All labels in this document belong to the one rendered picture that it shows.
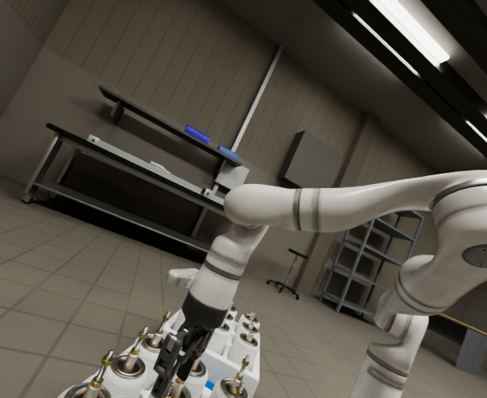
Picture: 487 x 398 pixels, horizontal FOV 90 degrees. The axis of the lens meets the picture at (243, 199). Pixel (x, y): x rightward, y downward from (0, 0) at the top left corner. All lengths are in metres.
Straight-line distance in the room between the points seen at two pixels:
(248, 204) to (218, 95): 3.71
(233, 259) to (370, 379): 0.49
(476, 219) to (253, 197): 0.27
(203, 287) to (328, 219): 0.22
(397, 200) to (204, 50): 4.02
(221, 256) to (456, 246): 0.31
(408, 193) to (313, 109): 4.37
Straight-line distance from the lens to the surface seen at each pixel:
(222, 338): 1.02
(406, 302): 0.59
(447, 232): 0.39
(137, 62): 4.07
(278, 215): 0.38
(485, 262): 0.41
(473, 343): 5.79
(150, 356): 0.75
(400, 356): 0.75
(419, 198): 0.42
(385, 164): 5.73
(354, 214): 0.38
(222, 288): 0.41
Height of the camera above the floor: 0.63
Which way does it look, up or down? 6 degrees up
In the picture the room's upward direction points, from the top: 24 degrees clockwise
